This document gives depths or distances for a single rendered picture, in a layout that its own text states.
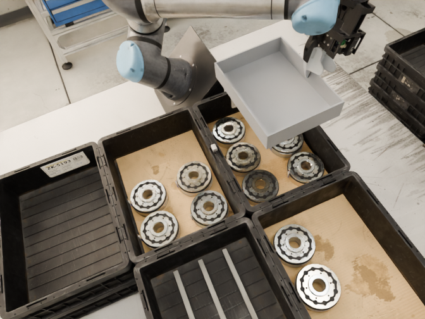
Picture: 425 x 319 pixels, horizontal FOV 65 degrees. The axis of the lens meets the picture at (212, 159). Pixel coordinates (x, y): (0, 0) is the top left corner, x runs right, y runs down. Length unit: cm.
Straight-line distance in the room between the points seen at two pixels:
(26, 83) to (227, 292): 242
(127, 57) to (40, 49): 213
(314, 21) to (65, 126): 107
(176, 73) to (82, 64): 176
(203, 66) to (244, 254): 63
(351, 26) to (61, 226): 89
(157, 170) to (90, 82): 174
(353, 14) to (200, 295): 71
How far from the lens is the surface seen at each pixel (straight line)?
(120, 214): 88
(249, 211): 83
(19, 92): 290
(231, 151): 100
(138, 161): 106
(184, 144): 106
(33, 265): 105
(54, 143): 141
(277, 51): 99
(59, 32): 273
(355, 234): 95
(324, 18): 63
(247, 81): 90
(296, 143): 102
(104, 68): 276
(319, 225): 94
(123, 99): 144
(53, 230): 106
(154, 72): 113
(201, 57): 120
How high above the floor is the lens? 169
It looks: 57 degrees down
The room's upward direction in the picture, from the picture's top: 9 degrees counter-clockwise
